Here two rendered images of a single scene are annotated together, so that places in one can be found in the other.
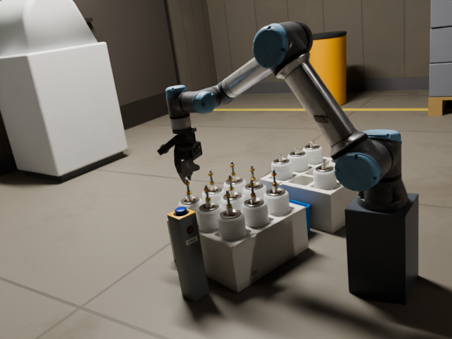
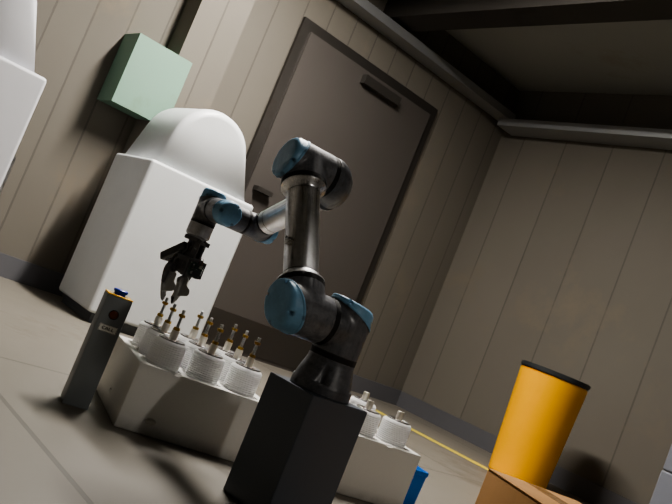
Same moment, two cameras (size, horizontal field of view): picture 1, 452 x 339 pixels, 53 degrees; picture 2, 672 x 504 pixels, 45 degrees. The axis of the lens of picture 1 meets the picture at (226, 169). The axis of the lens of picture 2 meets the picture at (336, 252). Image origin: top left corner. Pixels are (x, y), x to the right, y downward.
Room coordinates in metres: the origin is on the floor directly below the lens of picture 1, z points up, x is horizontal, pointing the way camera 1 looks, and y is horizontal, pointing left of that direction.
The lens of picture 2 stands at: (-0.58, -0.91, 0.49)
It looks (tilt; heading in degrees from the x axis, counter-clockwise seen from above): 4 degrees up; 16
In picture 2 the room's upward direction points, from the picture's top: 22 degrees clockwise
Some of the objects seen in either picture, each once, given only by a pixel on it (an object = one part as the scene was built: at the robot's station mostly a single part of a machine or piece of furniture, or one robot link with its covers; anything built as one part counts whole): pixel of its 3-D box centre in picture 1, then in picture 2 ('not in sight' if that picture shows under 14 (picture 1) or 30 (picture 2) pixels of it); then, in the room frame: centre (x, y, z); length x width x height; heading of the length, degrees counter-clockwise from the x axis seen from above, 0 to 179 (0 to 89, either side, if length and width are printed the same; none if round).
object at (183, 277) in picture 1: (188, 255); (96, 349); (1.40, 0.17, 0.16); 0.07 x 0.07 x 0.31; 39
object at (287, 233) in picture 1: (237, 233); (179, 397); (1.64, -0.01, 0.09); 0.39 x 0.39 x 0.18; 39
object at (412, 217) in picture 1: (383, 243); (295, 450); (1.31, -0.47, 0.15); 0.18 x 0.18 x 0.30; 54
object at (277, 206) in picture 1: (278, 213); (235, 396); (1.62, -0.18, 0.16); 0.10 x 0.10 x 0.18
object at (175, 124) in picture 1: (181, 122); (199, 231); (1.66, 0.14, 0.56); 0.08 x 0.08 x 0.05
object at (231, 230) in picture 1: (233, 237); (159, 371); (1.48, 0.01, 0.16); 0.10 x 0.10 x 0.18
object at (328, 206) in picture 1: (320, 190); (332, 446); (1.98, -0.42, 0.09); 0.39 x 0.39 x 0.18; 41
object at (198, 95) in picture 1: (201, 101); (227, 214); (1.60, 0.05, 0.64); 0.11 x 0.11 x 0.08; 50
